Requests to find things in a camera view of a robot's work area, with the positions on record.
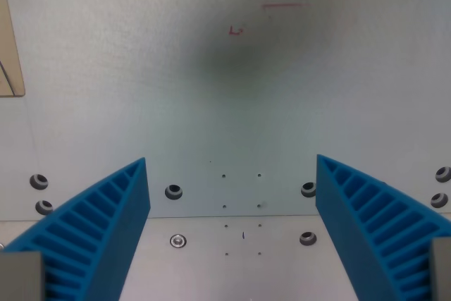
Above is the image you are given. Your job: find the silver countersunk screw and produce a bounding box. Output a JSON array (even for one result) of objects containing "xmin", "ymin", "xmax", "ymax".
[{"xmin": 170, "ymin": 233, "xmax": 188, "ymax": 250}]

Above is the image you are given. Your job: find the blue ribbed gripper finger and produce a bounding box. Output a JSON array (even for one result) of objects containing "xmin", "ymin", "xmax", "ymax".
[
  {"xmin": 0, "ymin": 157, "xmax": 152, "ymax": 301},
  {"xmin": 315, "ymin": 154, "xmax": 451, "ymax": 301}
]

